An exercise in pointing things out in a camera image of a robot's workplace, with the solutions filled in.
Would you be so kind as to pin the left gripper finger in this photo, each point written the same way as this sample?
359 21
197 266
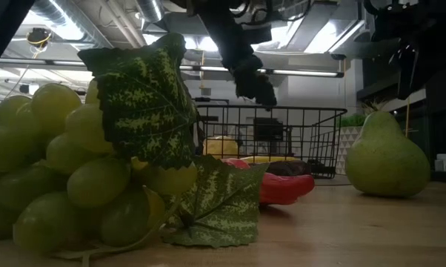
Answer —
245 44
223 37

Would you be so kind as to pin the red chili pepper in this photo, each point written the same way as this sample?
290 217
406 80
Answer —
282 189

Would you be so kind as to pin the silver ceiling duct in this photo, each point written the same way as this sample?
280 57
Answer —
150 9

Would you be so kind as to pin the ceiling strip light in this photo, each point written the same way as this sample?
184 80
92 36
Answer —
304 72

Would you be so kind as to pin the green pear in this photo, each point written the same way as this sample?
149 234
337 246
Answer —
387 154

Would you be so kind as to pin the yellow round fruit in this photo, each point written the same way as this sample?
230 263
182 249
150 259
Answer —
219 146

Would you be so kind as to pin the black ceiling-mounted device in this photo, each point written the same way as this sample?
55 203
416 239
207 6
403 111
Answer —
39 37

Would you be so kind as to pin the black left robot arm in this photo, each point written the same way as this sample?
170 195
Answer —
0 37

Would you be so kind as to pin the succulent in white patterned pot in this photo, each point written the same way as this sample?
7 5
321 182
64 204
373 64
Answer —
347 144

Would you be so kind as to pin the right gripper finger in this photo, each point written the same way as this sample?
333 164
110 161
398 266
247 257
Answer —
434 61
406 74

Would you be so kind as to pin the green grape bunch with leaves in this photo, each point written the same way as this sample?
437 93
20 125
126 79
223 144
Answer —
97 181

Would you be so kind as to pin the dark purple eggplant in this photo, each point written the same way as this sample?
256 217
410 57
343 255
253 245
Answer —
287 168

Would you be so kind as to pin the yellow banana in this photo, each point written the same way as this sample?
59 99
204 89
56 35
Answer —
267 159

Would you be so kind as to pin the black grape bunch with leaf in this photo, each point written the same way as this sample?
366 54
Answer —
254 87

